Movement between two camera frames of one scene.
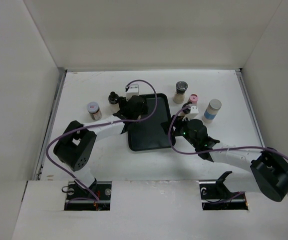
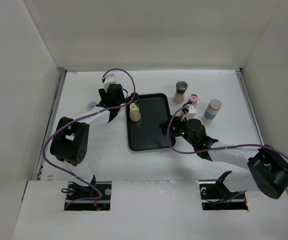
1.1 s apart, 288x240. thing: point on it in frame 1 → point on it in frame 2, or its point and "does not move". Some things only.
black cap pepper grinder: (181, 87) does not move
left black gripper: (123, 103) → (104, 94)
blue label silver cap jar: (212, 109) does not move
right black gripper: (165, 126) does not move
